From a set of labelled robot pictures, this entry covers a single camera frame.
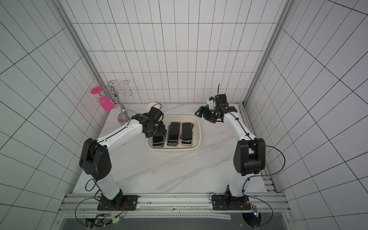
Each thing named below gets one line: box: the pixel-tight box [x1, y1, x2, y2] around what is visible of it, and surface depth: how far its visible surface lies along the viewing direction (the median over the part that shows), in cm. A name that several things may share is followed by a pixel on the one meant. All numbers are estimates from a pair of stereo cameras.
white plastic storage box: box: [146, 115, 202, 151], surface depth 97 cm
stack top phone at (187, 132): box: [181, 122, 193, 142], surface depth 98 cm
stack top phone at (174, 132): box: [167, 122, 181, 142], surface depth 100 cm
